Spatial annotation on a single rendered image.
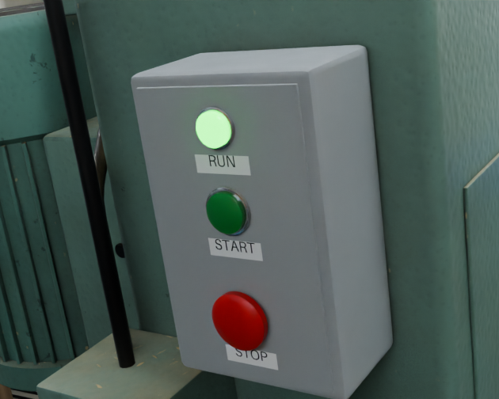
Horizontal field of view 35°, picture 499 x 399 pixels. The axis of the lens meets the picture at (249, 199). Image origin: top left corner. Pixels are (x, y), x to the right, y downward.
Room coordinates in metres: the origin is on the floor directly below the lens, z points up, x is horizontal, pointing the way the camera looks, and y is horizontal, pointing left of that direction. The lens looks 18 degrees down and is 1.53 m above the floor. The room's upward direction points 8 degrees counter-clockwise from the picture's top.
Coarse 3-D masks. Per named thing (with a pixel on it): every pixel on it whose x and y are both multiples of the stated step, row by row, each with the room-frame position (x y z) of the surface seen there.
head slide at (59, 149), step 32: (64, 128) 0.58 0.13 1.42; (96, 128) 0.57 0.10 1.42; (64, 160) 0.56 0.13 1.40; (64, 192) 0.56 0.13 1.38; (64, 224) 0.57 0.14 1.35; (96, 256) 0.55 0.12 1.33; (96, 288) 0.56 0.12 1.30; (128, 288) 0.54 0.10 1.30; (96, 320) 0.56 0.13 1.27; (128, 320) 0.54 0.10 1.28
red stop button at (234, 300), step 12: (216, 300) 0.35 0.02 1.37; (228, 300) 0.35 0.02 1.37; (240, 300) 0.34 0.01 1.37; (252, 300) 0.34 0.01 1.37; (216, 312) 0.35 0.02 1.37; (228, 312) 0.34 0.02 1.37; (240, 312) 0.34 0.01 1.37; (252, 312) 0.34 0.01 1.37; (216, 324) 0.35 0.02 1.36; (228, 324) 0.34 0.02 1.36; (240, 324) 0.34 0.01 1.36; (252, 324) 0.34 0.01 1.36; (264, 324) 0.34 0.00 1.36; (228, 336) 0.35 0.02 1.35; (240, 336) 0.34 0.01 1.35; (252, 336) 0.34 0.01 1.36; (264, 336) 0.34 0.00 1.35; (240, 348) 0.34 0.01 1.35; (252, 348) 0.34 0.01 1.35
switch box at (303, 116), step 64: (192, 64) 0.39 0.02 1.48; (256, 64) 0.36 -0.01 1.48; (320, 64) 0.34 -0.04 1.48; (192, 128) 0.36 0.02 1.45; (256, 128) 0.34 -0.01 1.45; (320, 128) 0.33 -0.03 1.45; (192, 192) 0.36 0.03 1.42; (256, 192) 0.34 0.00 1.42; (320, 192) 0.33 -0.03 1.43; (192, 256) 0.37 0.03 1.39; (320, 256) 0.33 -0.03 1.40; (384, 256) 0.37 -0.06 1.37; (192, 320) 0.37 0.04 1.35; (320, 320) 0.33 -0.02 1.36; (384, 320) 0.36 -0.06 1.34; (320, 384) 0.33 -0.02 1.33
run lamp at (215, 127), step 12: (204, 108) 0.35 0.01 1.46; (216, 108) 0.35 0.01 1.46; (204, 120) 0.35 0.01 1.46; (216, 120) 0.34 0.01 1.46; (228, 120) 0.34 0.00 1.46; (204, 132) 0.35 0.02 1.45; (216, 132) 0.34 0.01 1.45; (228, 132) 0.34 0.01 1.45; (204, 144) 0.35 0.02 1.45; (216, 144) 0.35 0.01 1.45; (228, 144) 0.35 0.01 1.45
